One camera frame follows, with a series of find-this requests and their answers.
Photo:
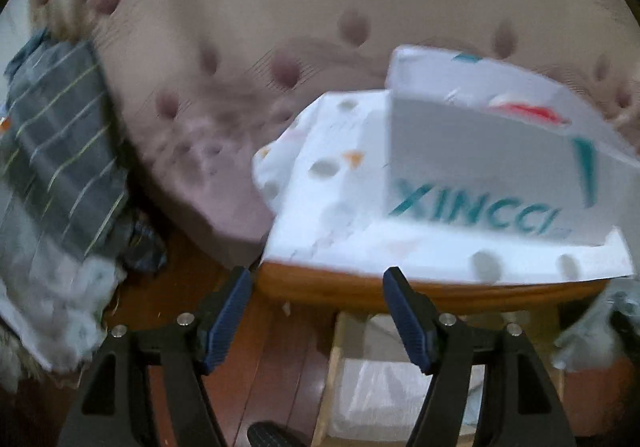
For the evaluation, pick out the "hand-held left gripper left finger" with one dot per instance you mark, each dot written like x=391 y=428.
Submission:
x=227 y=322

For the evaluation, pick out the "grey plaid cloth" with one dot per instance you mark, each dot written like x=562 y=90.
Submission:
x=60 y=137

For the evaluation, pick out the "white patterned cloth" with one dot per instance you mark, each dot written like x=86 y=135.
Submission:
x=60 y=307

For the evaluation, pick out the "wooden drawer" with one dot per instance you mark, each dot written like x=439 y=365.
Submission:
x=327 y=392

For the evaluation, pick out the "black slipper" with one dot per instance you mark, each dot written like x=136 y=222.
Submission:
x=272 y=436

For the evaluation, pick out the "floral pink bed sheet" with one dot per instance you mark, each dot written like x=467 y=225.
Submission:
x=225 y=27

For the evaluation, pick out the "blue crumpled packet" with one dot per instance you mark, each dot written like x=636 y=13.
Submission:
x=142 y=249

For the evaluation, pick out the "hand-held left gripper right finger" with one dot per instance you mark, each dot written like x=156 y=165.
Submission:
x=407 y=322

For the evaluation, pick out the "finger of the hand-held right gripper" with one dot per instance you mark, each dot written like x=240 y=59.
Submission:
x=629 y=324

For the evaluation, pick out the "white shoe box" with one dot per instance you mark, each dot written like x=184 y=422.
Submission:
x=475 y=152

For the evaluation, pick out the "brown wooden nightstand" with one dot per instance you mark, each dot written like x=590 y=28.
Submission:
x=325 y=287

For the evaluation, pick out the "white drawer liner paper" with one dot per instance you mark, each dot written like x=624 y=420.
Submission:
x=380 y=392

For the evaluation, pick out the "pale grey cloth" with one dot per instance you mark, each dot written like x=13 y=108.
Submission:
x=585 y=332

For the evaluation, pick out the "white spotted paper cover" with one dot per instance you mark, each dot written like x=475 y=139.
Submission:
x=325 y=227

